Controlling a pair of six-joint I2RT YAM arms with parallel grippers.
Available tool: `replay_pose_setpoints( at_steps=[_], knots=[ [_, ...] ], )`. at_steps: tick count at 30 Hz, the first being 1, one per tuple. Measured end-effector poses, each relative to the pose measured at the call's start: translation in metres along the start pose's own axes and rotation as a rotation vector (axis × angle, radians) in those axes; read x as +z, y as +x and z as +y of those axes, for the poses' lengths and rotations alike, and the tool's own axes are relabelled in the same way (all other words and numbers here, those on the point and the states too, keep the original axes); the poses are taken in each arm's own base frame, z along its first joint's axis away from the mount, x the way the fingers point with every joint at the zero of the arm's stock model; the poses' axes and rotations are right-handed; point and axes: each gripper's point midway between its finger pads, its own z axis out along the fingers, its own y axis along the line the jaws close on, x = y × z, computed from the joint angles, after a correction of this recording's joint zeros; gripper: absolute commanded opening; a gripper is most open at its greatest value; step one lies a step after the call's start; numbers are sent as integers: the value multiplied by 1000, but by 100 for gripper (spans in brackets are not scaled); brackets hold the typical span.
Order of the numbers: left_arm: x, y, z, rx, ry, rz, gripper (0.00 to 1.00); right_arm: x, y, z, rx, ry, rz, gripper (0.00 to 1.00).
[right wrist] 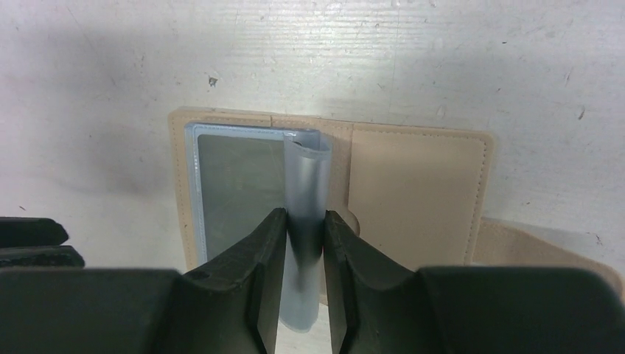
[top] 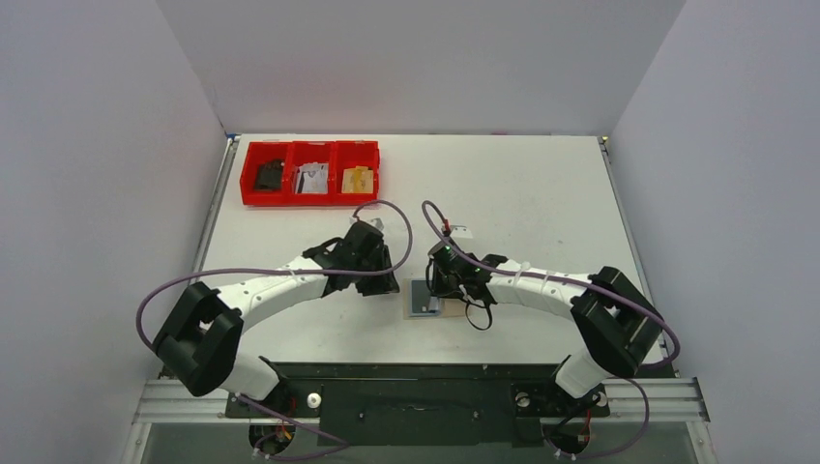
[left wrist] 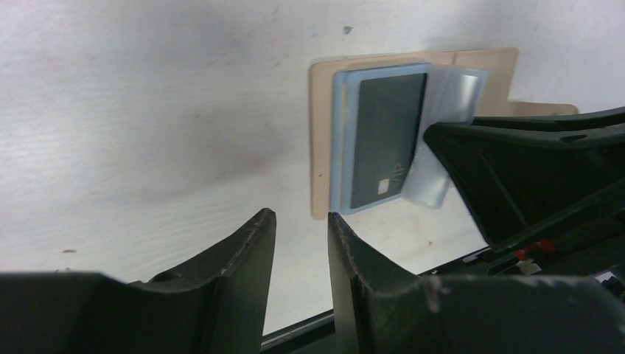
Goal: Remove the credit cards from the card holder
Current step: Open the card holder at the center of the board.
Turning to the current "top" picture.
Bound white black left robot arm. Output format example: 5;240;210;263
150;220;398;400

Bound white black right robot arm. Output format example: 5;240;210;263
428;242;668;399

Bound yellow cards in bin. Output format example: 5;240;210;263
340;166;374;194

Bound white cards in bin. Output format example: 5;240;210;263
294;162;329;194

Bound black cards in bin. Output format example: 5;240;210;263
253;159;284;192

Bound red three-compartment bin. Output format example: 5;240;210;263
239;140;380;207

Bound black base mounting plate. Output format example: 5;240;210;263
262;362;610;447

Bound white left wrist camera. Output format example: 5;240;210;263
349;217;384;232

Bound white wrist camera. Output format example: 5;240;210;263
442;224;474;243
349;217;384;232

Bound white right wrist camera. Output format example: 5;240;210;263
442;224;474;243

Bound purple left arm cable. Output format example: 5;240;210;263
135;198;415;352

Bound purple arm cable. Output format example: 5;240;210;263
135;198;415;352
421;200;682;371

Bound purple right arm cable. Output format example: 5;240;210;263
421;200;682;371

